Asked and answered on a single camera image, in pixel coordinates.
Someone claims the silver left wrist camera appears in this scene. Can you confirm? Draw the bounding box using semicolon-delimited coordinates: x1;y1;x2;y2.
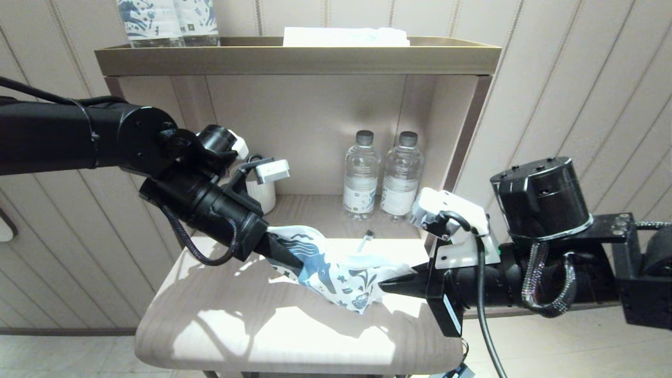
255;159;290;184

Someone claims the black blue plastic part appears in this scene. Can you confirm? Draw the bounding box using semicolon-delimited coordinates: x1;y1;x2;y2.
430;362;476;378

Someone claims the clear water bottle black cap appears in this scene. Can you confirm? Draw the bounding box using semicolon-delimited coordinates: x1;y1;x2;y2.
343;131;380;222
380;132;424;223

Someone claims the beige wooden shelf cabinet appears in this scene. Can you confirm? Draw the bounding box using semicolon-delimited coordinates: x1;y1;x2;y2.
104;75;494;378

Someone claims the black left camera cable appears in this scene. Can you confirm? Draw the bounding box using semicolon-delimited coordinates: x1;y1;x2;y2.
239;154;264;180

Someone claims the blue patterned plastic bag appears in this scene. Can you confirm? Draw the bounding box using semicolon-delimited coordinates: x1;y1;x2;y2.
267;225;418;314

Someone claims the white ribbed ceramic mug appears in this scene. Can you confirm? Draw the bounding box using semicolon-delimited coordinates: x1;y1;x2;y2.
247;168;277;215

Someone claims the black camera cable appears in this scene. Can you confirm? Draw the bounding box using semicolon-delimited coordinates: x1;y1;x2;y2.
441;210;507;378
239;154;264;180

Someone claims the black right camera cable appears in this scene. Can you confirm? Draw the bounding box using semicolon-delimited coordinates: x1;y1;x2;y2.
441;210;507;378

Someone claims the white blue tissue pack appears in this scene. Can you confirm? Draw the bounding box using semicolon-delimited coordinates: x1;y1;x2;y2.
283;27;410;48

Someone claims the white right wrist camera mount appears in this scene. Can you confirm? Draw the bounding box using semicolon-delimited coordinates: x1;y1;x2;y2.
411;187;502;269

